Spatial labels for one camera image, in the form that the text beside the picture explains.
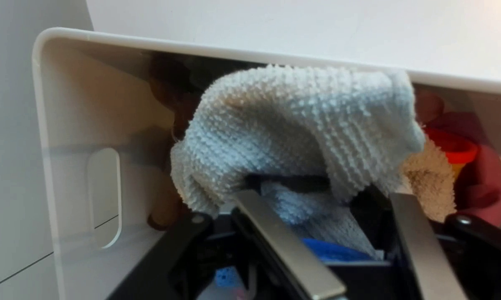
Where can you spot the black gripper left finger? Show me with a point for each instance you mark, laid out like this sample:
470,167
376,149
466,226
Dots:
306,277

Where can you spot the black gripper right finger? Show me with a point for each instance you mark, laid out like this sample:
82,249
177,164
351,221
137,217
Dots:
433,272

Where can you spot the light blue knitted cloth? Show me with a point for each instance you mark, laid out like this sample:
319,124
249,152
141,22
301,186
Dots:
316,137

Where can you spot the brown plush toy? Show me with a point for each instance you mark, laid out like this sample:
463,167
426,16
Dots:
177,84

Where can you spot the peach cloth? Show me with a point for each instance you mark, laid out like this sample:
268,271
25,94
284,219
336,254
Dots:
431,181

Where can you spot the pink cloth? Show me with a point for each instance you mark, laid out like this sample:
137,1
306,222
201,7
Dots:
478,184

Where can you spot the white plastic basket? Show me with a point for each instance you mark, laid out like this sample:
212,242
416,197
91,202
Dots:
102,137

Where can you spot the blue sponge cloth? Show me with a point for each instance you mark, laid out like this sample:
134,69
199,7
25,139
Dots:
334,252

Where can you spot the orange lid playdoh can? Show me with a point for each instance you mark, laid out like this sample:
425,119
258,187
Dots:
458,149

